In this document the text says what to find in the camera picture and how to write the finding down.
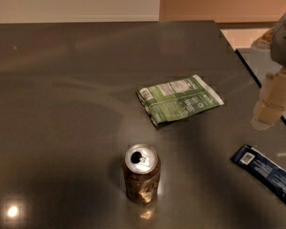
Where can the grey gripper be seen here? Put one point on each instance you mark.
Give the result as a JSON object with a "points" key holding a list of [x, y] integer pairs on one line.
{"points": [[284, 47]]}

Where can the blue rxbar blueberry wrapper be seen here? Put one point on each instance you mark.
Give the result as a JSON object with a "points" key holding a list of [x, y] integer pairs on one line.
{"points": [[263, 169]]}

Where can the green jalapeno chip bag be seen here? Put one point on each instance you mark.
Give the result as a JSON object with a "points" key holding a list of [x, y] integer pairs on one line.
{"points": [[179, 99]]}

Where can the brown soda can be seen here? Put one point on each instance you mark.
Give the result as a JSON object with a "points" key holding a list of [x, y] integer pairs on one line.
{"points": [[141, 169]]}

